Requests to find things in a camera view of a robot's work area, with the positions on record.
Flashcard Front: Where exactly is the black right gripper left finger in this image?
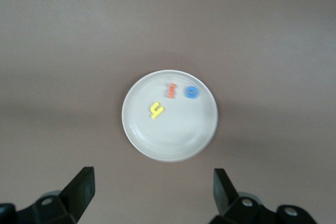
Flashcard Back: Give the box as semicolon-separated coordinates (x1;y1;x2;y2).
0;166;95;224

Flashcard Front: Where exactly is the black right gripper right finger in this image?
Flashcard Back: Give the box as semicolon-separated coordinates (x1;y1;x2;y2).
211;168;316;224

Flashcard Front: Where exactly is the yellow foam letter h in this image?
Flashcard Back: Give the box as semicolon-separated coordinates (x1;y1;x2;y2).
149;102;165;120

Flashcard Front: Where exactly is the blue foam letter o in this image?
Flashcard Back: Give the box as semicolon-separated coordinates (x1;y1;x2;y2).
185;86;200;100

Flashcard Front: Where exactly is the orange foam letter t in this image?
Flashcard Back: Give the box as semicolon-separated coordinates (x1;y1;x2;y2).
167;82;176;99

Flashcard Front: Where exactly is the beige plate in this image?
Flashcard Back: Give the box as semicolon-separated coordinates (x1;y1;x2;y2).
121;69;218;163

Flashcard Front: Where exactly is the brown paper table cover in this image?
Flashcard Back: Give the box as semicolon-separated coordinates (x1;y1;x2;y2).
0;0;336;224

